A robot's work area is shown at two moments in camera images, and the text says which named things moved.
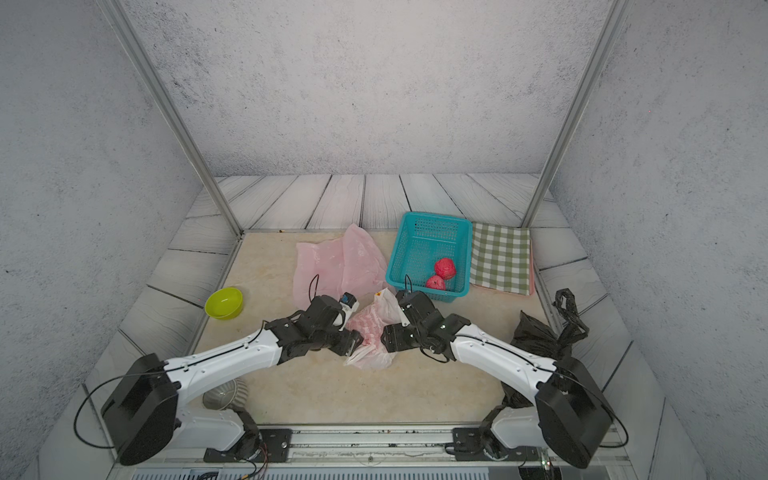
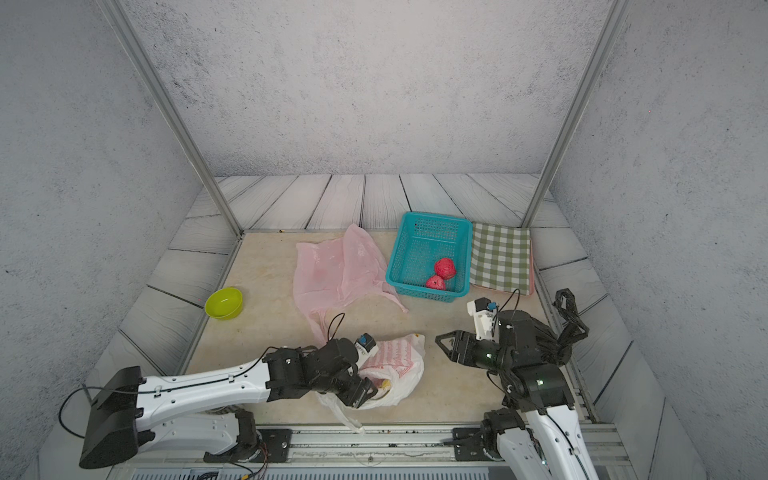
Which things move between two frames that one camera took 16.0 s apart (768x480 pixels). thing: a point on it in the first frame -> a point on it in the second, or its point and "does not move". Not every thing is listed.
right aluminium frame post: x=614 y=18 does not move
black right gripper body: x=405 y=337 -> x=483 y=354
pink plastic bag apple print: x=350 y=263 does not move
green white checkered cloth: x=500 y=258 does not move
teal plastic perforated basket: x=433 y=252 does not move
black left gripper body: x=343 y=342 -> x=352 y=390
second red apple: x=435 y=282 does not move
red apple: x=445 y=268 does not move
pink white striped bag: x=369 y=322 -> x=396 y=372
